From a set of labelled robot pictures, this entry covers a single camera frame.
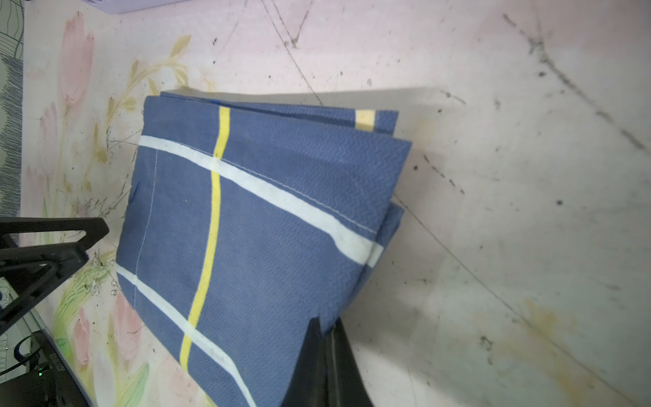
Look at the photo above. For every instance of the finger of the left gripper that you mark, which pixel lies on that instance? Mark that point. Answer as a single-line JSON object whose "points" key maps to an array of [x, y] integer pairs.
{"points": [[34, 273], [20, 235]]}

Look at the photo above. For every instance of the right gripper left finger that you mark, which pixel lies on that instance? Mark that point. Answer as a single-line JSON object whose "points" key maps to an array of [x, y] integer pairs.
{"points": [[308, 386]]}

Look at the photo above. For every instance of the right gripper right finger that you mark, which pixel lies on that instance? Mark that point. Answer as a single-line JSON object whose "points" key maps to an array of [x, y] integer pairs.
{"points": [[345, 387]]}

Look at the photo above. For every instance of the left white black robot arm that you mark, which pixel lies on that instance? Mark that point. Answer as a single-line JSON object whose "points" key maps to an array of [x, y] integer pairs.
{"points": [[40, 376]]}

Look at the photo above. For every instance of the blue yellow striped pillowcase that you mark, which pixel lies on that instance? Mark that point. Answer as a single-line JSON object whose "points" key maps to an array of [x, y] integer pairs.
{"points": [[249, 223]]}

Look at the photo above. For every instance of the purple plastic basket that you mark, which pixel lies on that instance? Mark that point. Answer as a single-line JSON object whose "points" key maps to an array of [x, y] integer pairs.
{"points": [[119, 7]]}

